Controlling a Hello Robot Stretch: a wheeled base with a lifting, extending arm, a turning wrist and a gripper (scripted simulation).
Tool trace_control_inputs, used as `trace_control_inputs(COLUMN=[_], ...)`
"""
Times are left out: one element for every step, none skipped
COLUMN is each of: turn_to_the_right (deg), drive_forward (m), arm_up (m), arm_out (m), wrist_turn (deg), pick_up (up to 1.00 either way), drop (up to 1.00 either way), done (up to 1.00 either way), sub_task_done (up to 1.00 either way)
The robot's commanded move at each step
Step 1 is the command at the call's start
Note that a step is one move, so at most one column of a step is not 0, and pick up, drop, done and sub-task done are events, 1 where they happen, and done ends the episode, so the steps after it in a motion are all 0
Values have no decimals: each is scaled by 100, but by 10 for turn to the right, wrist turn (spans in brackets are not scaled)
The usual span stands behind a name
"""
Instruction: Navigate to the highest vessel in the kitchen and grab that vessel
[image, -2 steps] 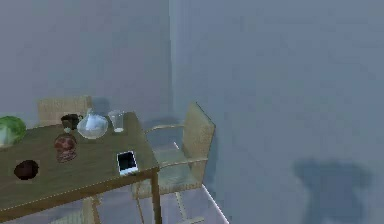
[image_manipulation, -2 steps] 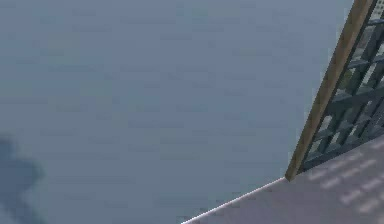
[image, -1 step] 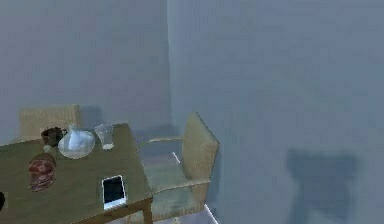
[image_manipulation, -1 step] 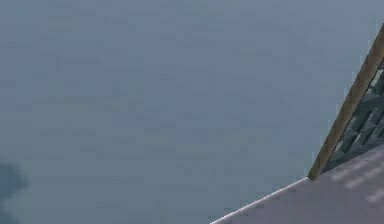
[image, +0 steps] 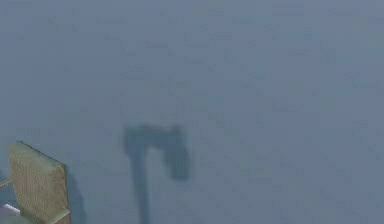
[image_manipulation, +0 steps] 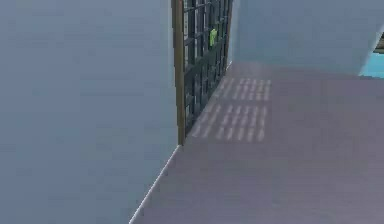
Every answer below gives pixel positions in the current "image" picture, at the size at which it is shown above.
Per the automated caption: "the tan woven box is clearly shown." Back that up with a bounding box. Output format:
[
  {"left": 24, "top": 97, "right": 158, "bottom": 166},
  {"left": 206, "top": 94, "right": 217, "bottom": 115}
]
[{"left": 8, "top": 140, "right": 72, "bottom": 224}]

